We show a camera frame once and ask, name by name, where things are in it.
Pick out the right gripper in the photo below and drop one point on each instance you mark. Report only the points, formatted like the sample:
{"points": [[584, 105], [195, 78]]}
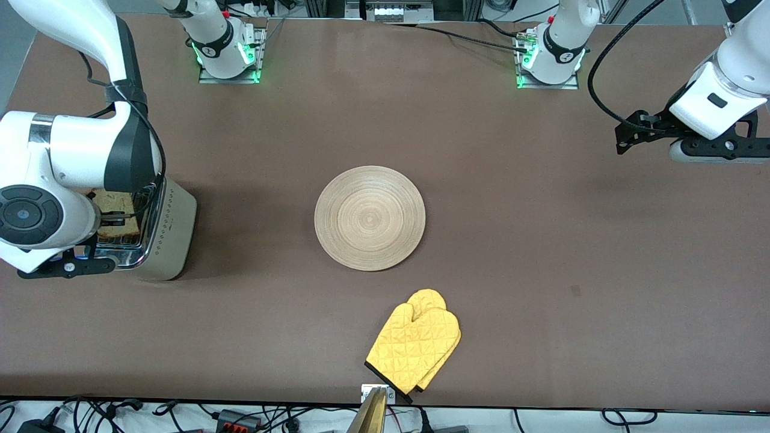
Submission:
{"points": [[113, 222]]}

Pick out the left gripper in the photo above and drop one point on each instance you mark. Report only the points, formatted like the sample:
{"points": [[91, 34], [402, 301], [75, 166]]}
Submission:
{"points": [[657, 126]]}

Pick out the bread slice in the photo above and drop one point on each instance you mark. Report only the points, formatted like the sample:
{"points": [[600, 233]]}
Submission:
{"points": [[117, 201]]}

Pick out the round wooden plate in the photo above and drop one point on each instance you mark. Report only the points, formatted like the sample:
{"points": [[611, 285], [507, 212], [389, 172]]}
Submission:
{"points": [[370, 219]]}

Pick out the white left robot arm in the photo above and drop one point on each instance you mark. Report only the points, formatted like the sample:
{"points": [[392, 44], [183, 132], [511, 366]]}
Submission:
{"points": [[562, 36]]}

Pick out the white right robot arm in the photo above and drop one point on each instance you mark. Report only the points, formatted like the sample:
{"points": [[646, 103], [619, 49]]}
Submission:
{"points": [[72, 150]]}

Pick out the beige and chrome toaster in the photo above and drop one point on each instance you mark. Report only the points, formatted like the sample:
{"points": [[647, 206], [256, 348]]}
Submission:
{"points": [[174, 240]]}

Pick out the black power adapter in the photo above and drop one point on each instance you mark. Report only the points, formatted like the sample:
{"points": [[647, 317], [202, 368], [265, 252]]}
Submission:
{"points": [[39, 427]]}

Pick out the black box with orange connectors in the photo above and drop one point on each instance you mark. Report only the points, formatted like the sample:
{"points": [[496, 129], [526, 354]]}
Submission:
{"points": [[237, 420]]}

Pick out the yellow quilted oven mitt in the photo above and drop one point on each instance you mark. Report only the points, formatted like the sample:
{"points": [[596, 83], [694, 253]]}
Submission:
{"points": [[427, 297], [412, 349]]}

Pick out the white power strip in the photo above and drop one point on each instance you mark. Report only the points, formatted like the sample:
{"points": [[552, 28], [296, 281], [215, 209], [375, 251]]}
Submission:
{"points": [[391, 12]]}

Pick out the black plug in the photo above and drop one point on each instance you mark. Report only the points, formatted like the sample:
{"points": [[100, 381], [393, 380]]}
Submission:
{"points": [[448, 429]]}

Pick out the black right camera mount bracket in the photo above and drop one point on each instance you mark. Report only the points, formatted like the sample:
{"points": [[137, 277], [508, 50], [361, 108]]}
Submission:
{"points": [[84, 266]]}

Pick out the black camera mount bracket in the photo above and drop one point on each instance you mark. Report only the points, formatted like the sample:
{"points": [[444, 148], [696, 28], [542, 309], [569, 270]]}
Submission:
{"points": [[84, 266], [746, 144]]}

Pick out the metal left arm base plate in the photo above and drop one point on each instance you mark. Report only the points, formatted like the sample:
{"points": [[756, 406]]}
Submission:
{"points": [[565, 86]]}

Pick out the black left camera mount bracket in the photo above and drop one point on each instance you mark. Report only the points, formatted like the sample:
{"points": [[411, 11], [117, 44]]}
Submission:
{"points": [[746, 144]]}

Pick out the metal table corner bracket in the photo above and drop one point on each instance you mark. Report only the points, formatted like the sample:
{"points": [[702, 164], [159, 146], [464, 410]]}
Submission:
{"points": [[733, 30]]}

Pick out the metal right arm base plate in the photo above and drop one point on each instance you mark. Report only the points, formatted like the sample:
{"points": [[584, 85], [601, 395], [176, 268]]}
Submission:
{"points": [[210, 80]]}

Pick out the small white pole bracket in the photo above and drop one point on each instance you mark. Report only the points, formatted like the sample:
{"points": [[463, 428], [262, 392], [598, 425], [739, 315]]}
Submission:
{"points": [[366, 394]]}

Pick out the brass coloured camera pole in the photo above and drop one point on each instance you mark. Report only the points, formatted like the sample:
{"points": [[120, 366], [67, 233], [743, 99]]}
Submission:
{"points": [[370, 418]]}

